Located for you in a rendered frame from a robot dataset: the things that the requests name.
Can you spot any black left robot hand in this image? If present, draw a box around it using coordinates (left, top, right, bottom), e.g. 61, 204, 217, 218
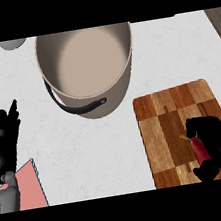
0, 98, 31, 186

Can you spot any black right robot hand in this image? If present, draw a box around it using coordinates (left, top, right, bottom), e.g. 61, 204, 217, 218
183, 112, 221, 183

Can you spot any wooden cutting board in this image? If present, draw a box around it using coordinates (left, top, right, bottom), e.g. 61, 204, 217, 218
130, 75, 221, 191

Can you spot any pink notebook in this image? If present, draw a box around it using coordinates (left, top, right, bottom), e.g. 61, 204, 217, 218
0, 156, 51, 214

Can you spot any grey round object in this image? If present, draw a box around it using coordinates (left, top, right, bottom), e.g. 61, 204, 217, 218
0, 38, 30, 53

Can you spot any beige pot with black handle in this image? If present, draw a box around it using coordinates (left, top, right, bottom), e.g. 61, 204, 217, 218
32, 21, 145, 128

